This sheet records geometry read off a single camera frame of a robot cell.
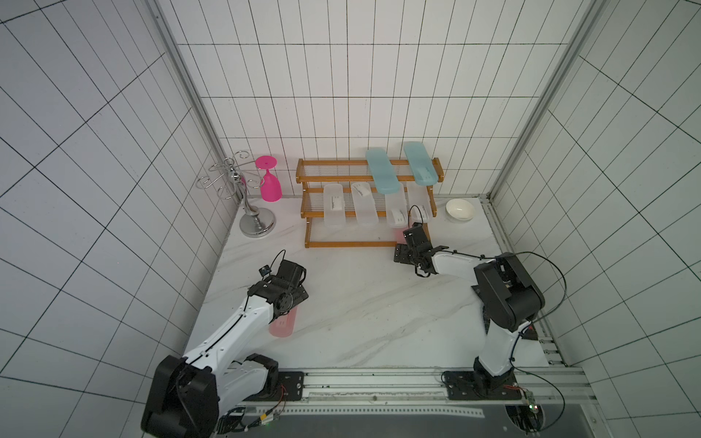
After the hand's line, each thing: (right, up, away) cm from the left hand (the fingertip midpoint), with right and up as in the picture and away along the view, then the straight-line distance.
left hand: (285, 304), depth 84 cm
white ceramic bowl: (+67, +31, +27) cm, 78 cm away
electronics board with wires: (+67, -23, -17) cm, 73 cm away
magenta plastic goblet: (-10, +38, +16) cm, 43 cm away
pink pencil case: (0, -7, -1) cm, 7 cm away
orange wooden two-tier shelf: (+8, +41, +3) cm, 42 cm away
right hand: (+39, +15, +16) cm, 44 cm away
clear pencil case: (+15, +32, +9) cm, 36 cm away
